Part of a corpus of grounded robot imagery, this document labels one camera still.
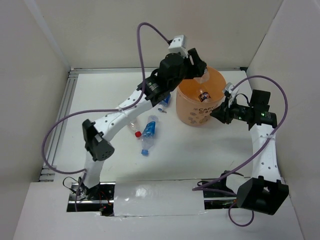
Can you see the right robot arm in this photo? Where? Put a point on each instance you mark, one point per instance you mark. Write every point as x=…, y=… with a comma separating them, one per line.
x=264, y=192

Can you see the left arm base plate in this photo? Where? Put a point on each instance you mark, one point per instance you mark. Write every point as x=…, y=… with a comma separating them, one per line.
x=102, y=201

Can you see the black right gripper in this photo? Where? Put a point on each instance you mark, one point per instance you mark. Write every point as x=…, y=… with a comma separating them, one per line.
x=223, y=112

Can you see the red label clear bottle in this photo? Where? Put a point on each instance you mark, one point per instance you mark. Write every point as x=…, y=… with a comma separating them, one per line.
x=134, y=128

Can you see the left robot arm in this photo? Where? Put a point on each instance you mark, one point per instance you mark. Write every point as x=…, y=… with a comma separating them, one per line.
x=98, y=134

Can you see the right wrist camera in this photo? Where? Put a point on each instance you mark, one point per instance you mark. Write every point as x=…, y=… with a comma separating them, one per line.
x=230, y=92

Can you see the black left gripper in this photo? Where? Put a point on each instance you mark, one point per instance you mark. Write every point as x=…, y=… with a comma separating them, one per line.
x=197, y=69

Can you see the dark label bottle black cap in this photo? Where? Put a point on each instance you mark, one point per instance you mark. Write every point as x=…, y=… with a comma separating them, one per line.
x=204, y=97

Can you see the orange plastic bin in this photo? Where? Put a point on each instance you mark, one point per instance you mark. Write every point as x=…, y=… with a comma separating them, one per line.
x=190, y=110

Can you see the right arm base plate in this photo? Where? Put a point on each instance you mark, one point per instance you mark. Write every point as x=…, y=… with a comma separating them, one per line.
x=223, y=198

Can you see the blue label bottle white neck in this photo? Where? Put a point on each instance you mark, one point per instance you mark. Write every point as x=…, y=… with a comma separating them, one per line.
x=164, y=103

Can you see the blue label bottle blue cap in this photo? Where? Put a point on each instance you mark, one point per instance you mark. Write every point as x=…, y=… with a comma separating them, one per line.
x=148, y=135

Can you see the white taped cover sheet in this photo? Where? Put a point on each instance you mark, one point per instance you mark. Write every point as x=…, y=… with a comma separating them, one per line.
x=157, y=198

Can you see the aluminium table edge rail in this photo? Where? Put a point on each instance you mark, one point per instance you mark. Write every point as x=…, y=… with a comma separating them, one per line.
x=180, y=151

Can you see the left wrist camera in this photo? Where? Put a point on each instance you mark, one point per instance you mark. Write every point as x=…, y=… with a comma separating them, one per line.
x=178, y=45

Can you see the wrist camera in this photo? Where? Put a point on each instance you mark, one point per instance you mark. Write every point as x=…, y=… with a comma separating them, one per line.
x=178, y=45
x=230, y=92

